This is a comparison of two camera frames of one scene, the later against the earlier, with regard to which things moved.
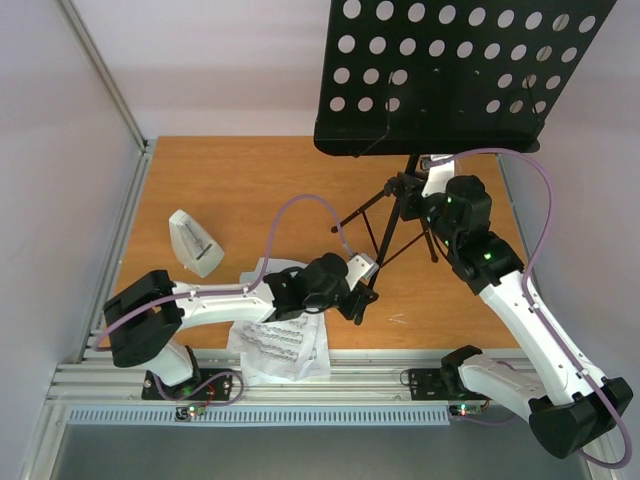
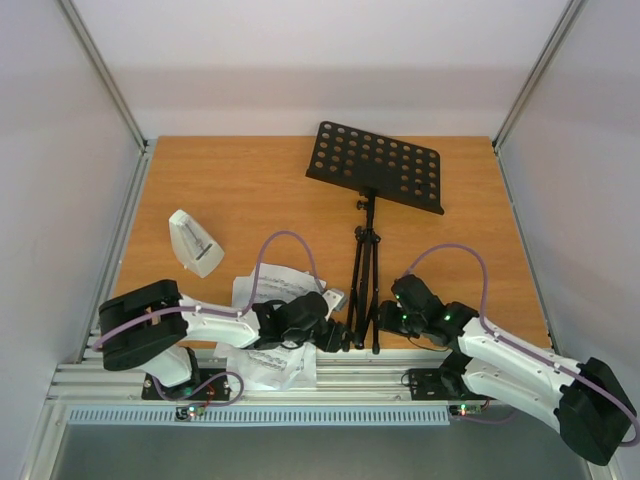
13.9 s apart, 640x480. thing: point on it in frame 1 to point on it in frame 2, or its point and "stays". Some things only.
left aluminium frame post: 95,58 stays
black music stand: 444,77 to 355,158
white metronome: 196,251 stays
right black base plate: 428,384 stays
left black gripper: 359,301 to 331,342
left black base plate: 218,390 stays
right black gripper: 409,195 to 388,316
